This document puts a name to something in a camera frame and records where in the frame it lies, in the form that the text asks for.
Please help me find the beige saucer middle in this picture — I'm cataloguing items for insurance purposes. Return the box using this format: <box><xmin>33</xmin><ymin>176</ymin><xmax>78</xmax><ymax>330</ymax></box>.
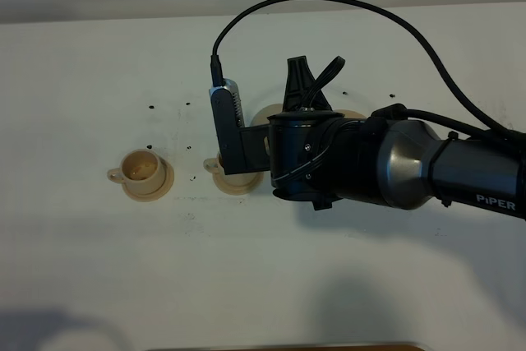
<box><xmin>213</xmin><ymin>173</ymin><xmax>264</xmax><ymax>196</ymax></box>

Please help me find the beige saucer left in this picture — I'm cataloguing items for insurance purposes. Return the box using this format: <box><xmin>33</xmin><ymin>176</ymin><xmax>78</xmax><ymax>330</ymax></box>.
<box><xmin>122</xmin><ymin>158</ymin><xmax>174</xmax><ymax>202</ymax></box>

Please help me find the beige teacup middle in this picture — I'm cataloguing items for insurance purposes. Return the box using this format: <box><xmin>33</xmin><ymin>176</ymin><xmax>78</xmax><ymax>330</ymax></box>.
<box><xmin>203</xmin><ymin>153</ymin><xmax>225</xmax><ymax>175</ymax></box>

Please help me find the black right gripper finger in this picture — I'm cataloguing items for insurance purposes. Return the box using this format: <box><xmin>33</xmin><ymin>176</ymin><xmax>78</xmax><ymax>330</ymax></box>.
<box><xmin>282</xmin><ymin>56</ymin><xmax>316</xmax><ymax>112</ymax></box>

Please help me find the beige saucer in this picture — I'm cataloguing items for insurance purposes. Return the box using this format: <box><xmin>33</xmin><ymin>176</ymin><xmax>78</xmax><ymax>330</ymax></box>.
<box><xmin>122</xmin><ymin>158</ymin><xmax>174</xmax><ymax>202</ymax></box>
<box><xmin>213</xmin><ymin>173</ymin><xmax>264</xmax><ymax>196</ymax></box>

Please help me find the beige teacup left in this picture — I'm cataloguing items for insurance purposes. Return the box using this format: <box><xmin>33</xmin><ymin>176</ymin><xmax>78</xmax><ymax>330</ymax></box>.
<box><xmin>107</xmin><ymin>150</ymin><xmax>167</xmax><ymax>196</ymax></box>

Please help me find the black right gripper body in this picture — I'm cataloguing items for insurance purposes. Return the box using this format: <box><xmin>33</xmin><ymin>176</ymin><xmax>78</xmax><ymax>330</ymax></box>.
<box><xmin>241</xmin><ymin>109</ymin><xmax>370</xmax><ymax>210</ymax></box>

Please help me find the beige teacup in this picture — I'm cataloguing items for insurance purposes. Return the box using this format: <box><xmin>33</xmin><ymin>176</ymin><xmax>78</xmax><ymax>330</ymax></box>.
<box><xmin>107</xmin><ymin>150</ymin><xmax>167</xmax><ymax>196</ymax></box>
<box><xmin>203</xmin><ymin>153</ymin><xmax>225</xmax><ymax>175</ymax></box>

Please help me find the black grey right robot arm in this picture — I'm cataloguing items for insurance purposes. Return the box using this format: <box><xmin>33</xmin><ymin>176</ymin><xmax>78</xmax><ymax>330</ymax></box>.
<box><xmin>244</xmin><ymin>57</ymin><xmax>525</xmax><ymax>218</ymax></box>

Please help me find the beige ceramic teapot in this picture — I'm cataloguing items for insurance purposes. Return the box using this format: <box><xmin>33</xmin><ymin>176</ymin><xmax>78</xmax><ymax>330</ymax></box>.
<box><xmin>250</xmin><ymin>102</ymin><xmax>367</xmax><ymax>155</ymax></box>

